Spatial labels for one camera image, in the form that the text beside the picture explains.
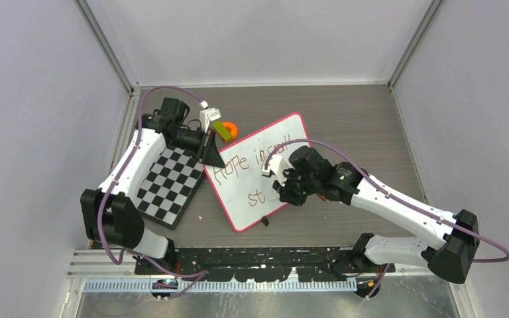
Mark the aluminium front rail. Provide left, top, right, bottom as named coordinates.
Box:
left=66, top=245, right=466, bottom=294

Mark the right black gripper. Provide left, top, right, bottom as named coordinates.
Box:
left=272, top=166, right=319, bottom=206

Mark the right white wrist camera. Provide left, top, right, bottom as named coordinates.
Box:
left=261, top=154, right=290, bottom=187

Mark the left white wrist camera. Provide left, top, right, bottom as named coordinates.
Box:
left=199, top=101, right=221, bottom=133

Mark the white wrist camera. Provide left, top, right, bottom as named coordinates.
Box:
left=261, top=154, right=290, bottom=187
left=199, top=101, right=221, bottom=133

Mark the black white checkerboard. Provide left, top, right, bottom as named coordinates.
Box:
left=135, top=146, right=205, bottom=230

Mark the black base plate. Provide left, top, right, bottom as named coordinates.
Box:
left=133, top=246, right=384, bottom=283

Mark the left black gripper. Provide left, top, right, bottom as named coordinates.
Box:
left=169, top=126, right=225, bottom=168

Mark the pink framed whiteboard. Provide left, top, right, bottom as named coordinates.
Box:
left=204, top=113, right=308, bottom=233

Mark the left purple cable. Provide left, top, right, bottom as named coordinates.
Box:
left=96, top=85, right=209, bottom=300

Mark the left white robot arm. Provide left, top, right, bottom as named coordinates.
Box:
left=80, top=97, right=224, bottom=274

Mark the orange green toy block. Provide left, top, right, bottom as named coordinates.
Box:
left=213, top=121, right=239, bottom=143

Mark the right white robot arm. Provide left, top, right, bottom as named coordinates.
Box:
left=269, top=146, right=480, bottom=284

